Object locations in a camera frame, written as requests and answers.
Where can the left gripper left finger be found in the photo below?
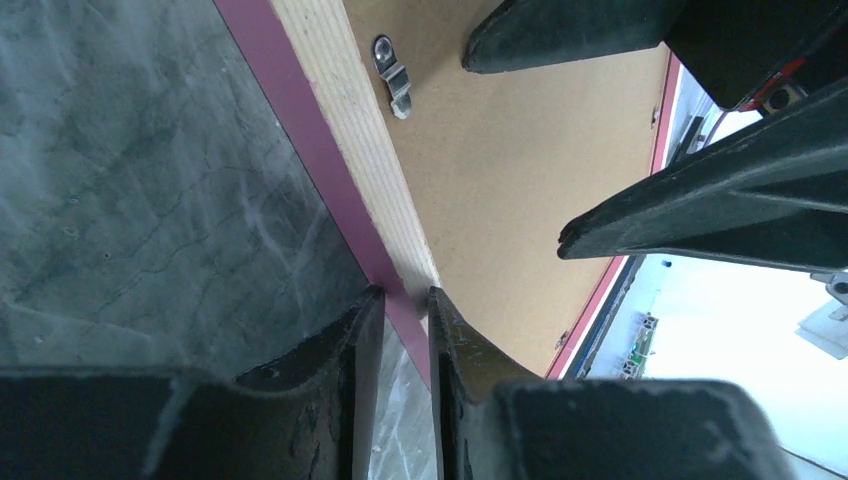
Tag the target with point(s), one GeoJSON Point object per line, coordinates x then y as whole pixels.
{"type": "Point", "coordinates": [306, 415]}

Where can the pink picture frame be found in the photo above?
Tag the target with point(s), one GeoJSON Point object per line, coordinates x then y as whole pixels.
{"type": "Point", "coordinates": [334, 107]}

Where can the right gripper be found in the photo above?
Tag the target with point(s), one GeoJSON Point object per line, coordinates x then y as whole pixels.
{"type": "Point", "coordinates": [773, 194]}

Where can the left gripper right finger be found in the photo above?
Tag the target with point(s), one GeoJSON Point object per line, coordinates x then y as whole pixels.
{"type": "Point", "coordinates": [494, 419]}

